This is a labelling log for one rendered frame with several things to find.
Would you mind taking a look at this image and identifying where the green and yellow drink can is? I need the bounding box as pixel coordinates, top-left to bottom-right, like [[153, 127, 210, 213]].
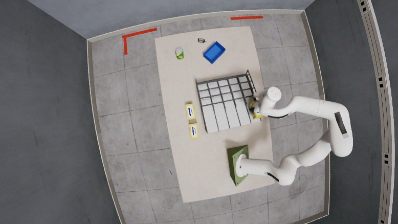
[[175, 48, 184, 60]]

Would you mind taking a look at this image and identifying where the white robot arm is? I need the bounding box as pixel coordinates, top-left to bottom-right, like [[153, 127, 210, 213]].
[[236, 86, 353, 186]]

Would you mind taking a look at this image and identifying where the blue open tray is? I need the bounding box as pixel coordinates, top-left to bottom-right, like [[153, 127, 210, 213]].
[[203, 41, 226, 64]]

